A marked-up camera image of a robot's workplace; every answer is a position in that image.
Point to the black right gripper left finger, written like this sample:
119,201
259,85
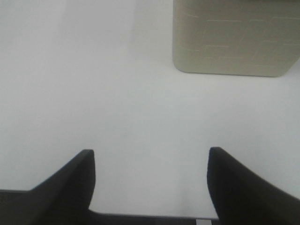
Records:
62,199

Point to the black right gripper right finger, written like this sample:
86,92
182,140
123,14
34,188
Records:
241,197

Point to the beige plastic storage bin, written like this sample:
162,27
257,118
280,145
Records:
236,37

